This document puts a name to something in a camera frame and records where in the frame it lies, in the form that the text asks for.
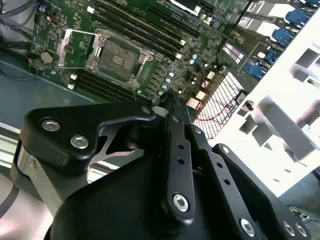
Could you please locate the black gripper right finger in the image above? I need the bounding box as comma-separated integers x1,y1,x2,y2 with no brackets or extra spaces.
174,97,313,240

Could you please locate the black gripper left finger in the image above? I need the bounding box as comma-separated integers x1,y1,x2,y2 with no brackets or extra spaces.
19,91,198,223

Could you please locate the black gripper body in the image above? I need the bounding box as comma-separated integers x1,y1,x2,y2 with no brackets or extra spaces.
45,149,243,240

